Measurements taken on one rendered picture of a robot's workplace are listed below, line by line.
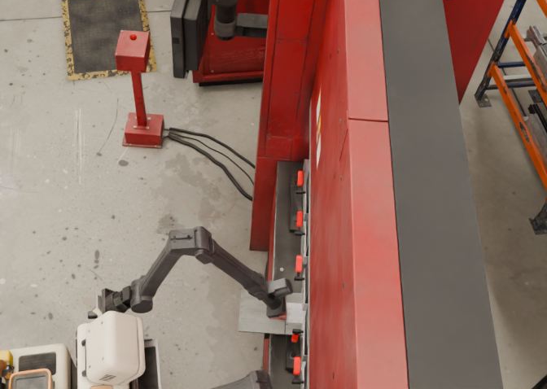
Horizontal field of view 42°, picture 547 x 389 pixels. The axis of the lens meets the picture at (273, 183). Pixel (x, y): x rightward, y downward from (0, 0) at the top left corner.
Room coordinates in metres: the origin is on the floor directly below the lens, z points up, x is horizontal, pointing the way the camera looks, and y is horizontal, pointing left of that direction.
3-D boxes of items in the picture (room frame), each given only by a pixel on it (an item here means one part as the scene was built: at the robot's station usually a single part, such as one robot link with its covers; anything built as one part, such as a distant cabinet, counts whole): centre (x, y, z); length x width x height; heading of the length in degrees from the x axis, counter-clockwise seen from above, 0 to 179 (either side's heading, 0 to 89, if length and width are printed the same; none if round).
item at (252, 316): (1.22, -0.06, 1.00); 0.26 x 0.18 x 0.01; 94
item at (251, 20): (2.51, 0.14, 1.18); 0.40 x 0.24 x 0.07; 4
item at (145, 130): (2.81, 0.87, 0.41); 0.25 x 0.20 x 0.83; 94
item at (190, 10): (2.40, 0.44, 1.42); 0.45 x 0.12 x 0.36; 0
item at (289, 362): (1.18, -0.15, 0.89); 0.30 x 0.05 x 0.03; 4
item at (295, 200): (1.82, -0.11, 0.89); 0.30 x 0.05 x 0.03; 4
